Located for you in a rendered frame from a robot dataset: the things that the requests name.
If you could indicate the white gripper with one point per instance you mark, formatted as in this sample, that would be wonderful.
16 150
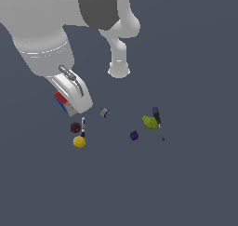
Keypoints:
81 101

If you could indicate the small purple object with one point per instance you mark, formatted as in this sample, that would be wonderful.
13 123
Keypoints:
134 135

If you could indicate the red blue grey box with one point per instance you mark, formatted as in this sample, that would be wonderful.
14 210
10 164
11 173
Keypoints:
65 105

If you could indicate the small grey cube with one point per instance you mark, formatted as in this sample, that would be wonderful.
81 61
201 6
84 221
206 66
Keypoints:
104 112

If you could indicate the black white marker pen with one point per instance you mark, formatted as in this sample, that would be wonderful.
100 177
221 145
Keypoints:
83 126

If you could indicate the dark red ball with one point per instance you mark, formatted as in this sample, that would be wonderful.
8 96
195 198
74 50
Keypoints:
75 127

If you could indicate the yellow ball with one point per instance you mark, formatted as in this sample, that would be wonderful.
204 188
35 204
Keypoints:
79 141

